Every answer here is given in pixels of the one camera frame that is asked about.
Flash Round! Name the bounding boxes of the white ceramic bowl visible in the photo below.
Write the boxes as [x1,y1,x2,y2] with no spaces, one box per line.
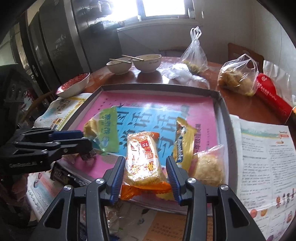
[106,58,133,75]
[132,54,162,73]

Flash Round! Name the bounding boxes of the orange noodle snack packet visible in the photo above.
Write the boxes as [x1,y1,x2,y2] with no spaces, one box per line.
[120,131,174,201]

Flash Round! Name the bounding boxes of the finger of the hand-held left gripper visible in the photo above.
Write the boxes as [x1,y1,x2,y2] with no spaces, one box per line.
[20,130,84,142]
[9,138,93,163]

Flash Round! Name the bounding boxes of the clear packet of floss cake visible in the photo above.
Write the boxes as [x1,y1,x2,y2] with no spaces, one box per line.
[190,144,226,187]

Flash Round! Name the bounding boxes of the white plastic bag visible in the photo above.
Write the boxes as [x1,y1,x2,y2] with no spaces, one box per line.
[262,60,296,105]

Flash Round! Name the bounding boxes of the orange printed paper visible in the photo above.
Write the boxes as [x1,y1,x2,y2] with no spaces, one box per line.
[143,210,214,241]

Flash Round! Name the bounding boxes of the brown wooden chair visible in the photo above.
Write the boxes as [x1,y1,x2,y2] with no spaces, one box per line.
[228,42,264,69]

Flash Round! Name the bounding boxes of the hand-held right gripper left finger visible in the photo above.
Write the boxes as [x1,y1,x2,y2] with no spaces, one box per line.
[35,156,126,241]

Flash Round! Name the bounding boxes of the brown chocolate bar packet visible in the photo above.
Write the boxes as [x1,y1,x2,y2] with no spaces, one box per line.
[50,160,92,187]

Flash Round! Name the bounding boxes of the tall clear plastic bag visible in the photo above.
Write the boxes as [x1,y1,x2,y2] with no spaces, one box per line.
[180,26,208,76]

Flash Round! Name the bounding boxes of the red patterned bowl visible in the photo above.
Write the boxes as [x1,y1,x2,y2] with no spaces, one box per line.
[55,72,90,98]

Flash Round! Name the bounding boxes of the printed paper sheet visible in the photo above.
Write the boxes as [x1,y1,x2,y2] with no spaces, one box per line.
[229,115,296,241]

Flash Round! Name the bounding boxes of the yellow snack packet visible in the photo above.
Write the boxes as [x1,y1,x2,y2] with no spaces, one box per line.
[173,116,197,169]

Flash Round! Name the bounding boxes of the red cylindrical packet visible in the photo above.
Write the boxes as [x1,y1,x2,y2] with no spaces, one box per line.
[254,73,296,126]

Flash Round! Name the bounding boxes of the crumpled clear plastic bag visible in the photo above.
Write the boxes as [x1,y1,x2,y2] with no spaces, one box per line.
[162,64,210,90]

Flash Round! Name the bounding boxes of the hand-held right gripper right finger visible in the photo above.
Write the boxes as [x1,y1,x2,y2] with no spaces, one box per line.
[166,155,266,241]

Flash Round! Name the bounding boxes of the plastic bag of fried snacks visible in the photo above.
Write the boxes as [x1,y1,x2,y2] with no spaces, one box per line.
[217,54,259,96]

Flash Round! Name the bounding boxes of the colourful newspaper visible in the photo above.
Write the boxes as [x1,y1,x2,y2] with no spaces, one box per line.
[26,93,93,215]

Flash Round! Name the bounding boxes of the grey refrigerator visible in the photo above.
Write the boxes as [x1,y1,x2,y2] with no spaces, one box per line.
[38,0,122,77]

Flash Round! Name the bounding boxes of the green snack packet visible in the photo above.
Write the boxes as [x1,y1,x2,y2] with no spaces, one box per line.
[83,106,119,154]

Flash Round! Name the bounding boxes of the window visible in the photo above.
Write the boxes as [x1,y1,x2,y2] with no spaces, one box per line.
[136,0,192,18]

